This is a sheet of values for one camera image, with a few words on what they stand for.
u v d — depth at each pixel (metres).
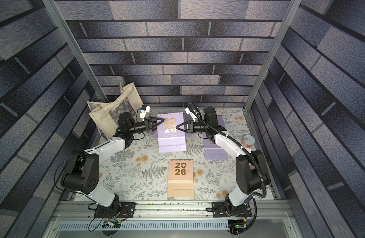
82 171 0.46
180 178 0.82
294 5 0.70
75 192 0.49
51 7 0.69
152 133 1.04
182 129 0.76
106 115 0.86
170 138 0.76
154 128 0.80
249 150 0.49
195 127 0.72
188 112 0.75
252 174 0.45
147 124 0.72
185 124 0.76
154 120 0.74
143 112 0.78
